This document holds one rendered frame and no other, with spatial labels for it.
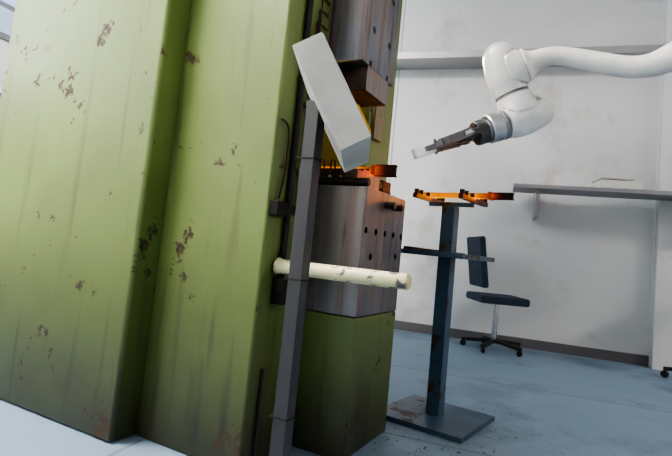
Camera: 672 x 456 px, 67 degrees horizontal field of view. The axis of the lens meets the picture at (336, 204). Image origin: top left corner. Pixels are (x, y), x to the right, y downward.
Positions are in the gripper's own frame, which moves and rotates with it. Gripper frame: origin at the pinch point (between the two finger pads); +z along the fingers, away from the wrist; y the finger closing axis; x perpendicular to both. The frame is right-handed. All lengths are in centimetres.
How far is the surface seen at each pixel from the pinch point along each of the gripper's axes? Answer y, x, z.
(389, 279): 0.0, -31.7, 22.9
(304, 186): -10.4, -1.3, 37.7
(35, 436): 40, -42, 141
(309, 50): -29.1, 25.8, 27.6
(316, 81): -28.7, 18.1, 28.5
